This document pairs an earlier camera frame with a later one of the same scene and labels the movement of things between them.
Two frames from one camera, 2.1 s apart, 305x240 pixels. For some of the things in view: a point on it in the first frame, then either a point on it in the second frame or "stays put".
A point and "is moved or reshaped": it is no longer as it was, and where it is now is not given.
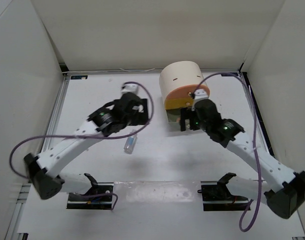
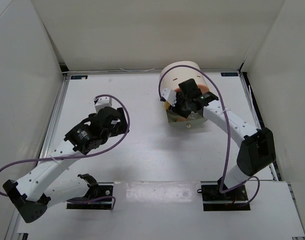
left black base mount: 76,201 stays put
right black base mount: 217,196 stays put
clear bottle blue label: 130,142 is moved or reshaped
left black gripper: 143,117 to 121,127
